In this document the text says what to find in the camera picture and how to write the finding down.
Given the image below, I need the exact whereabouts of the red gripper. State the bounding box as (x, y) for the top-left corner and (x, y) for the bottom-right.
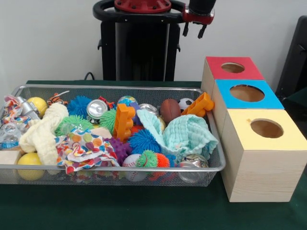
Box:
(181, 5), (215, 39)

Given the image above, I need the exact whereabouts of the long orange toy block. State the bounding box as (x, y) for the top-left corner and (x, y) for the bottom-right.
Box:
(180, 92), (215, 118)

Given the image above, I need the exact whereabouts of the brown toy football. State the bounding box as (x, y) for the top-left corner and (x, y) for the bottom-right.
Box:
(160, 98), (182, 124)

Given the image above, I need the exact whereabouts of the silver mesh bin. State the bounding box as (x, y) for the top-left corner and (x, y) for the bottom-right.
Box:
(0, 84), (226, 188)

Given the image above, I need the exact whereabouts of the wooden box with three holes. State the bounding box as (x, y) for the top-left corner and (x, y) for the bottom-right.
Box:
(201, 56), (307, 203)

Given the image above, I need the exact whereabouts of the black and white soccer ball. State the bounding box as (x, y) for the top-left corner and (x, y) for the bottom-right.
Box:
(177, 97), (194, 110)

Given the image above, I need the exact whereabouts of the blue globe ball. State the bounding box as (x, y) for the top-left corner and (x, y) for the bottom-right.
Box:
(117, 95), (139, 108)

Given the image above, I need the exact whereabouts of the mint green cloth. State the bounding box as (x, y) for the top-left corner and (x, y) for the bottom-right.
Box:
(136, 109), (219, 160)

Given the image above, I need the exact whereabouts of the dark green tablecloth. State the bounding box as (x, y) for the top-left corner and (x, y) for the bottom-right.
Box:
(0, 80), (307, 230)
(285, 86), (307, 113)

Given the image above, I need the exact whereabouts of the blue spiky rubber ball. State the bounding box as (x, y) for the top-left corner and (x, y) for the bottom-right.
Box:
(66, 95), (93, 119)

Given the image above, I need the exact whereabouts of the colourful polka dot cloth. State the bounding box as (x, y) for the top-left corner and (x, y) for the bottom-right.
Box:
(54, 128), (120, 175)

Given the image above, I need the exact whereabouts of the yellow ball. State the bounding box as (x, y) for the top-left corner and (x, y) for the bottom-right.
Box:
(26, 96), (48, 118)
(16, 152), (45, 181)

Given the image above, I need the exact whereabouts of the cream yellow cloth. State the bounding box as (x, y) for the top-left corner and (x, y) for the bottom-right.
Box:
(18, 103), (70, 166)

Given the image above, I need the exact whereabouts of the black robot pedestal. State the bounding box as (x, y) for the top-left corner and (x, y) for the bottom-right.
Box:
(92, 0), (192, 81)

